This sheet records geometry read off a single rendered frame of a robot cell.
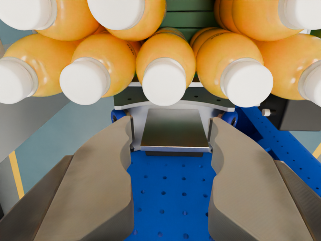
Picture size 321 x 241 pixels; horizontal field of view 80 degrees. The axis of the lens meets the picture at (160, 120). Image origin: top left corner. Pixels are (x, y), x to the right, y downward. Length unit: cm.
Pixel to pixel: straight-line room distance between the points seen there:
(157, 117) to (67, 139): 146
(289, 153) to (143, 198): 68
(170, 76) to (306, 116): 26
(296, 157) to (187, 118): 60
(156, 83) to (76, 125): 150
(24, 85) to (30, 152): 182
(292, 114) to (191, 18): 23
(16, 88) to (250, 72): 21
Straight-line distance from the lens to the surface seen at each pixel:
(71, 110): 160
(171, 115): 36
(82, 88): 19
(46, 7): 20
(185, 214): 30
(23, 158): 213
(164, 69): 17
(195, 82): 32
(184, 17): 38
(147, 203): 30
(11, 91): 23
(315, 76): 22
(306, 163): 86
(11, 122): 92
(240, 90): 18
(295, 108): 36
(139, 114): 40
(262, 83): 19
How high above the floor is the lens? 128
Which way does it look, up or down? 61 degrees down
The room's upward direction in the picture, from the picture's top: 175 degrees counter-clockwise
